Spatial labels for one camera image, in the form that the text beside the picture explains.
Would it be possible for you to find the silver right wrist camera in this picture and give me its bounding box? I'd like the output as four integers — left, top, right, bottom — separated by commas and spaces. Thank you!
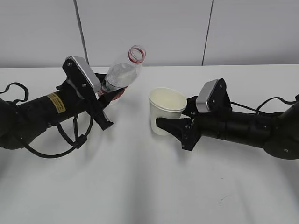
195, 78, 232, 113

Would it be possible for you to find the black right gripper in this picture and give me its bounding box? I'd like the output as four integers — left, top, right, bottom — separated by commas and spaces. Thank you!
156, 96, 231, 150

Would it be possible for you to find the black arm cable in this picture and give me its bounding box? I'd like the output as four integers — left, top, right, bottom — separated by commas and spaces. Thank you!
23, 111, 94, 160
230, 97, 297, 115

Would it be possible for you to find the white paper cup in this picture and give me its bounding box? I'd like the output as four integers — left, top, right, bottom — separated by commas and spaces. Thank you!
149, 87, 187, 136

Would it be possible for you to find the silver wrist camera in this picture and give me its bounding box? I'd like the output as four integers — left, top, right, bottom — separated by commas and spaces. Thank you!
195, 78, 232, 113
62, 56, 101, 101

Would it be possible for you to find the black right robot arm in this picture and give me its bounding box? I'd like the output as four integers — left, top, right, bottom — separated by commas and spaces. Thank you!
156, 97, 299, 160

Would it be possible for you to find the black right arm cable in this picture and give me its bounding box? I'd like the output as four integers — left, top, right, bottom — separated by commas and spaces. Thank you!
230, 97, 297, 115

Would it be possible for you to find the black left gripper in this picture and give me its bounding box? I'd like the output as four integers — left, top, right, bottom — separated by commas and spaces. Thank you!
55, 73, 127, 130

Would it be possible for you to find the clear water bottle red label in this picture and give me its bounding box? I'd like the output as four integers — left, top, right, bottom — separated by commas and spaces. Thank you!
98, 45, 146, 100

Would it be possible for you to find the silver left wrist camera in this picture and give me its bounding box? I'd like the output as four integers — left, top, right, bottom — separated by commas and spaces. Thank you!
62, 56, 101, 101

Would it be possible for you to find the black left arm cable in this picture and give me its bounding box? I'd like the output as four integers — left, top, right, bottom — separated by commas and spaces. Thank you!
23, 111, 94, 160

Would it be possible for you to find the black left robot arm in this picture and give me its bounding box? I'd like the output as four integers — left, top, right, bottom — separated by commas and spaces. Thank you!
0, 75, 125, 153

